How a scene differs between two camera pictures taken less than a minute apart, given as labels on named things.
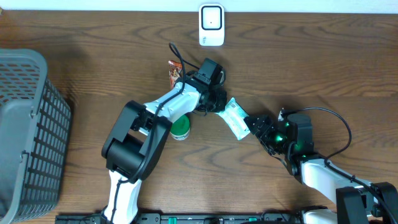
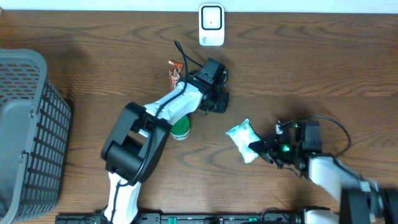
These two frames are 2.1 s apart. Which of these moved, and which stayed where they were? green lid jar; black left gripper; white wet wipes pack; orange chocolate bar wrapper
Moved: white wet wipes pack
Stayed: green lid jar; orange chocolate bar wrapper; black left gripper
